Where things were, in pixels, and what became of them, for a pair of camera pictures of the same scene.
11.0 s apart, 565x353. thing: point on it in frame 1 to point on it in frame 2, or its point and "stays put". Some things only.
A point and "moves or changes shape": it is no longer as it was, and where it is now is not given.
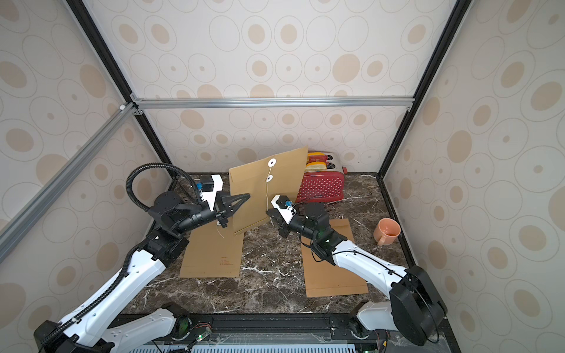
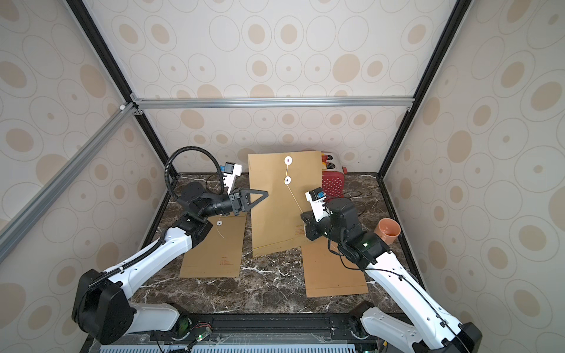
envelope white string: (269, 178) to (288, 180)
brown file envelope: (213, 251) stays put
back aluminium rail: (147, 104) stays put
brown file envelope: (282, 174) moves or changes shape
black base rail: (324, 326) stays put
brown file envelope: (324, 279) stays put
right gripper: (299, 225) to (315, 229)
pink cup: (386, 232) stays put
